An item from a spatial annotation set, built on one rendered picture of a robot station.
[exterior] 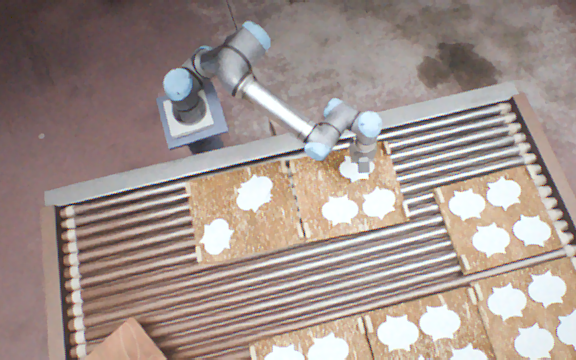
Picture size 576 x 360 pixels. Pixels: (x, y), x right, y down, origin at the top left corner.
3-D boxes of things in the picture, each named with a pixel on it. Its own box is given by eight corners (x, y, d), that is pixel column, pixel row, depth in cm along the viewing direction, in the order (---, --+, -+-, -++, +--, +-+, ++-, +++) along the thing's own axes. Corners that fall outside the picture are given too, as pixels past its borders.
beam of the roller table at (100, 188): (51, 195, 186) (43, 190, 181) (507, 87, 200) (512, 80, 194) (52, 213, 183) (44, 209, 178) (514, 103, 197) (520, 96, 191)
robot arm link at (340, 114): (317, 116, 143) (346, 132, 141) (335, 91, 147) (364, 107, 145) (316, 127, 151) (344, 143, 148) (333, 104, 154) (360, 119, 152)
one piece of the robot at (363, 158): (355, 161, 150) (350, 178, 165) (381, 159, 150) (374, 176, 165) (350, 129, 154) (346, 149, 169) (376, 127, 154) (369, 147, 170)
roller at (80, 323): (73, 319, 166) (67, 318, 162) (548, 198, 179) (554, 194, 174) (74, 332, 165) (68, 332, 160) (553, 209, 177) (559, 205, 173)
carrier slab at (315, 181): (288, 161, 182) (288, 159, 181) (385, 142, 184) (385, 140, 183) (306, 243, 170) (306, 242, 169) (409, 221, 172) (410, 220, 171)
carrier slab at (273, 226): (186, 182, 180) (185, 181, 179) (284, 160, 183) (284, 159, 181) (200, 267, 168) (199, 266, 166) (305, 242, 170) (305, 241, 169)
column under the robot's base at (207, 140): (187, 164, 283) (141, 91, 202) (244, 146, 287) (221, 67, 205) (202, 218, 270) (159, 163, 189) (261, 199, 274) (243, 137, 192)
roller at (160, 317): (74, 332, 164) (68, 332, 160) (553, 209, 177) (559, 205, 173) (75, 346, 163) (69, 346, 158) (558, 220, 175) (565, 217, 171)
